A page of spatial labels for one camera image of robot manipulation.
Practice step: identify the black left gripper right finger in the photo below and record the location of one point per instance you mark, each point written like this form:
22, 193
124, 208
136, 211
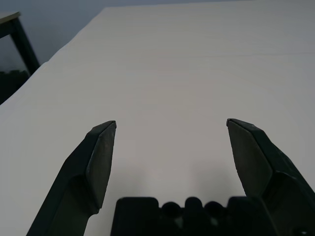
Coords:
268, 167

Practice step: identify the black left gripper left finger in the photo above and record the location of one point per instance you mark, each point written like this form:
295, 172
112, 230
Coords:
73, 177

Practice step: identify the side table with black legs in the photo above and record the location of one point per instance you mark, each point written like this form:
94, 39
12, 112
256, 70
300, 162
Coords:
24, 46

